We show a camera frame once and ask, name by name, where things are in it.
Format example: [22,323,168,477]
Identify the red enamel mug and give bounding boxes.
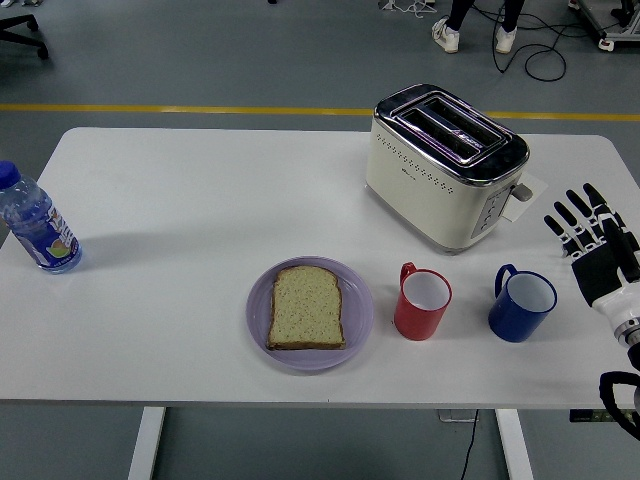
[393,260,454,343]

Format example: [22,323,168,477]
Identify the metal equipment frame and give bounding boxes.
[568,0,640,52]

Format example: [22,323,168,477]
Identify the grey under-table socket box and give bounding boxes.
[437,409,480,424]

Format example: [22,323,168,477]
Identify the blue-capped water bottle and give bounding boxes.
[0,159,84,275]

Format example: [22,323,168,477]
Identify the white floor cables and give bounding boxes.
[378,0,437,15]

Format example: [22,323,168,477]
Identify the slice of bread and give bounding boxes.
[266,266,347,351]

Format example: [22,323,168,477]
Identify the white paper card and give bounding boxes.
[502,172,548,224]

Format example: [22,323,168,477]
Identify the purple round plate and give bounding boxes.
[245,255,375,372]

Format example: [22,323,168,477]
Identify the yellow floor tape line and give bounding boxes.
[0,103,640,123]

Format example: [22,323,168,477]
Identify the black hanging power cable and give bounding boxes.
[457,409,480,480]

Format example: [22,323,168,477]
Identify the cream and chrome toaster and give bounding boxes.
[364,83,534,256]

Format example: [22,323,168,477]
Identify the white table leg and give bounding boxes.
[494,408,535,480]
[127,406,167,480]

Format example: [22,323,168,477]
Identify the black table control panel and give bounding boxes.
[568,409,614,424]

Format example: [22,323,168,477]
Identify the blue enamel mug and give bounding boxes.
[488,263,558,344]

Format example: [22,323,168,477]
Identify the black floor cable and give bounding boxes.
[479,0,616,82]

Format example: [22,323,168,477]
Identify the person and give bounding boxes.
[431,0,526,55]

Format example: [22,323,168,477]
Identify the black office chair base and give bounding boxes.
[0,13,50,61]

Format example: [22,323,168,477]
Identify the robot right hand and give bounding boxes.
[543,182,640,329]

